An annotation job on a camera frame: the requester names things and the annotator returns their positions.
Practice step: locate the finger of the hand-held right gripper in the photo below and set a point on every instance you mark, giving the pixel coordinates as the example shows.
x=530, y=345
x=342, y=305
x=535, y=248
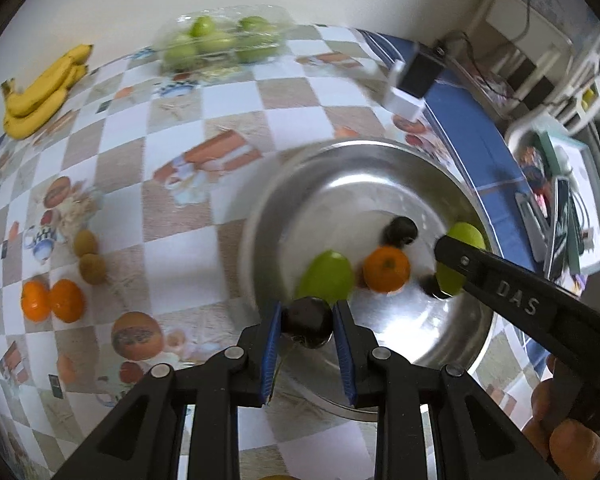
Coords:
x=515, y=297

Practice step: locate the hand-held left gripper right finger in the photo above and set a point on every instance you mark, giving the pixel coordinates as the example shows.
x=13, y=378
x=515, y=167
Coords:
x=344, y=355

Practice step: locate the clear plastic fruit box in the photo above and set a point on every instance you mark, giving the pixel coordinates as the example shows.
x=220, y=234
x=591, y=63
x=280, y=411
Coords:
x=275, y=15

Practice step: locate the white shelf unit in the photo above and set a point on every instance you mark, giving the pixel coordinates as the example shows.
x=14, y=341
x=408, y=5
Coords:
x=515, y=15

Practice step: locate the dark plum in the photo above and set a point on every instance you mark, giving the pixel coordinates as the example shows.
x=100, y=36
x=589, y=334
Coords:
x=307, y=317
x=400, y=230
x=436, y=287

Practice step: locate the orange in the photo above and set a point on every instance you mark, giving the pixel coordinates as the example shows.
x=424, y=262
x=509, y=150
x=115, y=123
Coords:
x=35, y=301
x=386, y=269
x=66, y=301

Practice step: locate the white tray of small items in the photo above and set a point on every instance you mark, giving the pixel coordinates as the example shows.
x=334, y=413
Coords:
x=580, y=160

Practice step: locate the group of small green fruits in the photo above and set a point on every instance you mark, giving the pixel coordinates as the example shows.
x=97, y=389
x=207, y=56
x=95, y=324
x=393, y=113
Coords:
x=215, y=40

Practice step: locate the person's right hand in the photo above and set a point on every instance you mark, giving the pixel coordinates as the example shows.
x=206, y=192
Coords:
x=577, y=452

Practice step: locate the brown kiwi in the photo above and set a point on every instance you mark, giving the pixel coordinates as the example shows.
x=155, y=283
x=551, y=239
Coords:
x=86, y=242
x=91, y=267

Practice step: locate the round metal plate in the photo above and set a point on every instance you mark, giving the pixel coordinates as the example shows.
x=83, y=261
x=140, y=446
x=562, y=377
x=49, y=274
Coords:
x=340, y=200

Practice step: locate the green mango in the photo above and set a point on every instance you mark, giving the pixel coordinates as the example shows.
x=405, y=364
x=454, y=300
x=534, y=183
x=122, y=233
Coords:
x=467, y=234
x=327, y=275

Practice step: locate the black and white charger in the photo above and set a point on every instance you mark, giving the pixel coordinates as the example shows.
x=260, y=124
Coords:
x=420, y=77

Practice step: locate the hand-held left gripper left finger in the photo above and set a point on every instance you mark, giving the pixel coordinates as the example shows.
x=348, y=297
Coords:
x=270, y=360

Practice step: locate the yellow banana bunch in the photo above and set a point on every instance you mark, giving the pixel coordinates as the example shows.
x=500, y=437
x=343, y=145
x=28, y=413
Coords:
x=35, y=105

